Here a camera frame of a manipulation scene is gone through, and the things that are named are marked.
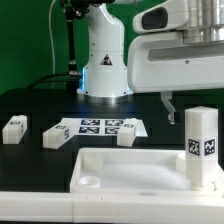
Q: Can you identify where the white front fence bar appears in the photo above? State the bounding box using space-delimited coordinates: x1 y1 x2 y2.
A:
0 192 224 224

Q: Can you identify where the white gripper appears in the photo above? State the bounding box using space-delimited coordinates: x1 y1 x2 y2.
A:
128 0 224 124

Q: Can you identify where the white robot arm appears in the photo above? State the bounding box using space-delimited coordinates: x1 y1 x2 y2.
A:
78 0 224 124

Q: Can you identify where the white cable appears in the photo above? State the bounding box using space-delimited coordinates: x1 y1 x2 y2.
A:
48 0 60 90

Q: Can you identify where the white marker sheet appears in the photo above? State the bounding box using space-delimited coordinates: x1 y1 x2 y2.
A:
59 117 148 138

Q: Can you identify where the black camera pole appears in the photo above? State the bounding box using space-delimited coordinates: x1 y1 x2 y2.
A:
59 0 90 76

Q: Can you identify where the white desk top tray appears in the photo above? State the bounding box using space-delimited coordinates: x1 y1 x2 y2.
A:
70 147 224 197

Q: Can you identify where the black cable bundle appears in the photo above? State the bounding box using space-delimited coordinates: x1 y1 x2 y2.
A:
27 72 83 90

